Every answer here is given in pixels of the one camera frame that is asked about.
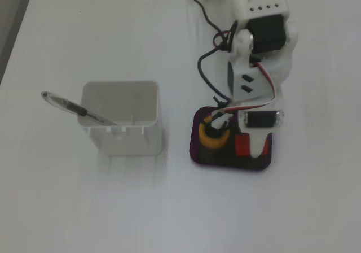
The red ribbed rectangular cube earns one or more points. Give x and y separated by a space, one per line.
242 145

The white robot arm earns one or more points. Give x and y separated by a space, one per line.
265 1

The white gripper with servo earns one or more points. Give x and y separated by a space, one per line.
261 119

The black ballpoint pen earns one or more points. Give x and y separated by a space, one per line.
70 106

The purple metal tray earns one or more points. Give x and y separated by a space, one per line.
220 158

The yellow tape roll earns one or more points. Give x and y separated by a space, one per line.
210 141

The white plastic pen holder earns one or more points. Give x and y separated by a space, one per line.
127 143

